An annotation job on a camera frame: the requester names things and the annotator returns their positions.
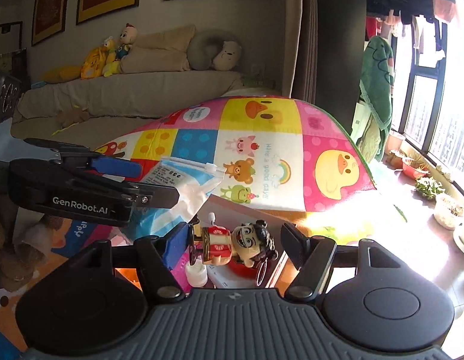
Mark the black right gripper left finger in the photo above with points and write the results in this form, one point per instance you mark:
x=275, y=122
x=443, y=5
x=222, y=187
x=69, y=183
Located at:
x=102, y=295

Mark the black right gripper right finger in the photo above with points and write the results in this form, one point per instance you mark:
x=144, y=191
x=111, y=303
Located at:
x=366, y=294

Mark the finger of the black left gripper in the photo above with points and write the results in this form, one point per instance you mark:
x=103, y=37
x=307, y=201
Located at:
x=81, y=158
x=154, y=196

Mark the blue white wipes packet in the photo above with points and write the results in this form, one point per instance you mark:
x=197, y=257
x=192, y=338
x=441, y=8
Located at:
x=194, y=183

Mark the white bottle red cap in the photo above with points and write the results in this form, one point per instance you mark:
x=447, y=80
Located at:
x=196, y=274

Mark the black haired wind-up figure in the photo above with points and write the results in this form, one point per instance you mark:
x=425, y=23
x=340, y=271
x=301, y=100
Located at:
x=250, y=244

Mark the red round lid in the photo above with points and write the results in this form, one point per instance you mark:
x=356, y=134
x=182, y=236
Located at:
x=241, y=270

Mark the grey sofa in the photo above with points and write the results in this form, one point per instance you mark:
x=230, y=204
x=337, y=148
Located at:
x=91, y=112

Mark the pink cardboard box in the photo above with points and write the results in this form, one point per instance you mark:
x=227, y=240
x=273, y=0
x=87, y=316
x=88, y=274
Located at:
x=228, y=214

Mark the yellow plush toy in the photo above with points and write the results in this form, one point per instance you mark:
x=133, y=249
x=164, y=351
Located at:
x=92, y=67

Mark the colourful cartoon play mat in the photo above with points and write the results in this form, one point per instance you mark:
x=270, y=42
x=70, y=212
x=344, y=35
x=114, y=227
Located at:
x=277, y=153

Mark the boy doll plush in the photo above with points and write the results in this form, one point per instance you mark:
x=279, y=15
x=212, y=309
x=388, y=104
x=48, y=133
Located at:
x=125, y=41

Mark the pink plastic planter bowl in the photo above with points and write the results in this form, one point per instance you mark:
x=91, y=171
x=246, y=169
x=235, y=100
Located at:
x=413, y=169

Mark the beige pillow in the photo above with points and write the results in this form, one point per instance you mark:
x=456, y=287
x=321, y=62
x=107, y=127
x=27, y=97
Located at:
x=159, y=52

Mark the grey neck pillow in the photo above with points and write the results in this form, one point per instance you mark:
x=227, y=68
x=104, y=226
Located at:
x=205, y=46

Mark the white bear plush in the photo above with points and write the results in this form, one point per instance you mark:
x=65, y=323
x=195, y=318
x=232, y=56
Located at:
x=228, y=58

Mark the green hanging towel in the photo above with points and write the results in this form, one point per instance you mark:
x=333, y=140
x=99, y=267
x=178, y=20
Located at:
x=376, y=90

